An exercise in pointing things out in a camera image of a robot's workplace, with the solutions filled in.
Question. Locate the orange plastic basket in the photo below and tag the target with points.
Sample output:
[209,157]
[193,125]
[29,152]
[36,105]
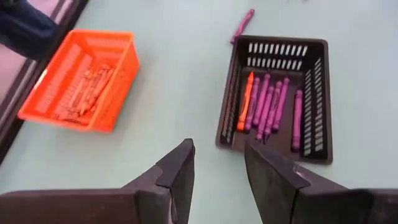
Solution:
[121,93]

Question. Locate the black aluminium table frame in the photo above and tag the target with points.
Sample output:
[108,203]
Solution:
[6,137]

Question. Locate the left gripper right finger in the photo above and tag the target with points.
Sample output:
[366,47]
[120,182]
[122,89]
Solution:
[311,205]

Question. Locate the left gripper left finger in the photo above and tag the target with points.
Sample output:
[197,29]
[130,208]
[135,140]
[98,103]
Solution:
[93,208]

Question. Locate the black plastic basket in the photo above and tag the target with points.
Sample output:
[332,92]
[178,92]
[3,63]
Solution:
[325,102]

